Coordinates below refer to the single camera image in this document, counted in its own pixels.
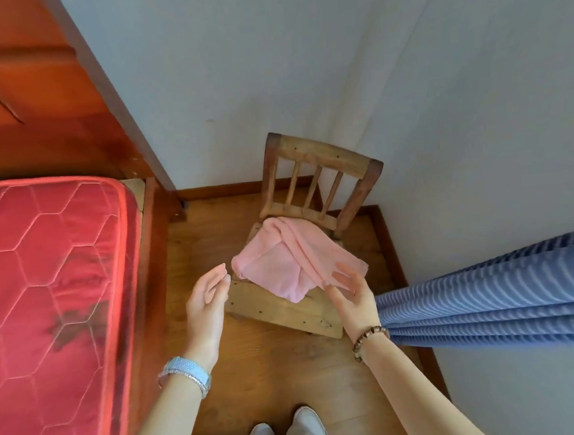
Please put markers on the person's left forearm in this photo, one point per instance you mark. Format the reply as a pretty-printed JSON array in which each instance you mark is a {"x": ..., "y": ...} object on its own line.
[{"x": 169, "y": 422}]

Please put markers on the person's right thumb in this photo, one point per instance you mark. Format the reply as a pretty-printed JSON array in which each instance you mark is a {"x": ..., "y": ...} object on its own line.
[{"x": 332, "y": 295}]

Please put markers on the pink cloth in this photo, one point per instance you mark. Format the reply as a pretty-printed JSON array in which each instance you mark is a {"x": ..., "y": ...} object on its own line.
[{"x": 280, "y": 262}]

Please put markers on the person's left hand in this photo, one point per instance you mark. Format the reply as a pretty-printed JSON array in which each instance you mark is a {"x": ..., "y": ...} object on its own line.
[{"x": 203, "y": 320}]

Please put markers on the person's right hand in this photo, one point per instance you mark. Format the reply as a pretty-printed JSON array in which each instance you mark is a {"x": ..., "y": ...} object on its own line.
[{"x": 356, "y": 308}]

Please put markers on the reddish wooden bed frame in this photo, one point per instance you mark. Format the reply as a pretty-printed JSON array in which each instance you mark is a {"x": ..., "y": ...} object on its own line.
[{"x": 34, "y": 96}]

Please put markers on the grey right shoe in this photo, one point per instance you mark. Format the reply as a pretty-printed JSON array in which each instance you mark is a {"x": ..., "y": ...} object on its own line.
[{"x": 306, "y": 434}]

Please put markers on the red quilted mattress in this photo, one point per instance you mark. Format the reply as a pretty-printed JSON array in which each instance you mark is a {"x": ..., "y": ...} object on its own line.
[{"x": 46, "y": 313}]

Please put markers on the light blue woven wristband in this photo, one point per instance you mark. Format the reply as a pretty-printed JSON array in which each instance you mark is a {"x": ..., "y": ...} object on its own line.
[{"x": 187, "y": 370}]

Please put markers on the person's left thumb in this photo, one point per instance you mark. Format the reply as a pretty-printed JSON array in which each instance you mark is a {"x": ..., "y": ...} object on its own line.
[{"x": 218, "y": 288}]

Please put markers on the small wooden chair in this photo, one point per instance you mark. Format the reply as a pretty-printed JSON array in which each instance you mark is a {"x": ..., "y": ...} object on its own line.
[{"x": 312, "y": 156}]

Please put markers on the blue striped curtain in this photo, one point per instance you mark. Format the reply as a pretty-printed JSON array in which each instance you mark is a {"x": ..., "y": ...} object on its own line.
[{"x": 501, "y": 297}]

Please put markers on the person's right forearm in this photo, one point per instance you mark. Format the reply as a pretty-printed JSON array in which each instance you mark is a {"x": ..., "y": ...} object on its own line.
[{"x": 420, "y": 397}]

